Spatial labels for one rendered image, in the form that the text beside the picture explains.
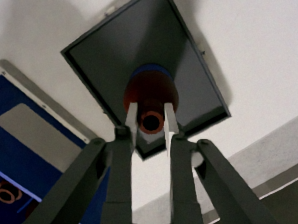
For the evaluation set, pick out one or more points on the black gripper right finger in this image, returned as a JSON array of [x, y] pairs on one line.
[[234, 201]]

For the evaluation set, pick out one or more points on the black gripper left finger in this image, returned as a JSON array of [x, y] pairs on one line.
[[69, 198]]

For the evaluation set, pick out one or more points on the blue crate with dividers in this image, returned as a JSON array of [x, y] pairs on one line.
[[35, 150]]

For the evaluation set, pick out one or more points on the black shallow tray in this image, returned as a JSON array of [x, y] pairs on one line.
[[144, 31]]

